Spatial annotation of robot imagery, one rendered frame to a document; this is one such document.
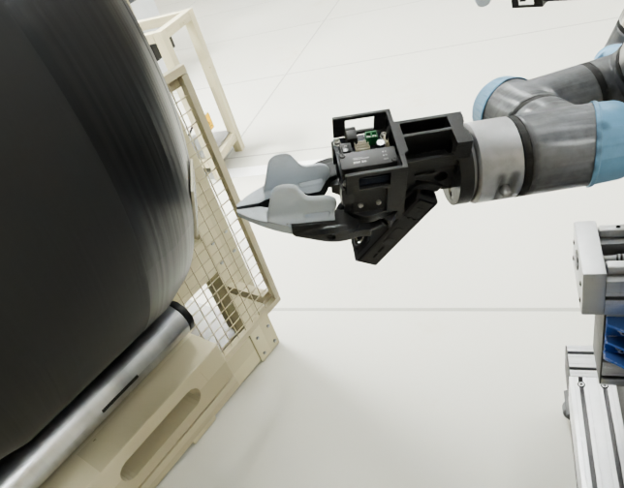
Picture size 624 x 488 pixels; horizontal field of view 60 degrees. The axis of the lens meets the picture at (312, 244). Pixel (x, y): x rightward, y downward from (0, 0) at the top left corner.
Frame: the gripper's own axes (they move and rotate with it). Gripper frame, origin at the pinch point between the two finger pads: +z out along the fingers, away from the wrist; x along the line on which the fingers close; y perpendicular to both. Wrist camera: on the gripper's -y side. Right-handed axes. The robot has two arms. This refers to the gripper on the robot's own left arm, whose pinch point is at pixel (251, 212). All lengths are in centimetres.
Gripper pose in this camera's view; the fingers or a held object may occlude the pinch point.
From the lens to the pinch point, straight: 51.9
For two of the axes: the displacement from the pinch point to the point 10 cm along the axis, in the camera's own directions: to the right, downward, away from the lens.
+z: -9.9, 1.6, -0.2
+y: -0.8, -5.5, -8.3
